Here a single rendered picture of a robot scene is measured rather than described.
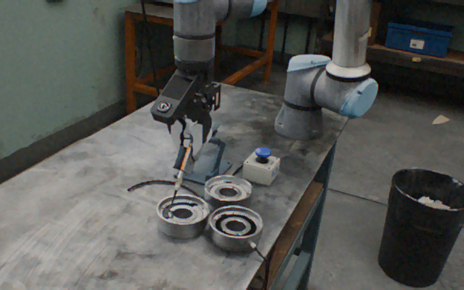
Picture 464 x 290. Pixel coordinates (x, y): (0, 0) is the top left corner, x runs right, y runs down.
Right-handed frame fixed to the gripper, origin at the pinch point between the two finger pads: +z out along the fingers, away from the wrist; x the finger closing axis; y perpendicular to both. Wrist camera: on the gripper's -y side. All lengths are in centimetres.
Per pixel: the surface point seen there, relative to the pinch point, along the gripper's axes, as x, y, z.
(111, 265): 2.2, -23.4, 11.5
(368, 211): -30, 147, 101
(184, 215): -2.0, -4.7, 11.6
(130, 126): 33.9, 27.5, 14.2
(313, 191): -15, 62, 41
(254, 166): -8.5, 17.2, 9.6
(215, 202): -6.6, 0.5, 9.8
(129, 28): 142, 178, 36
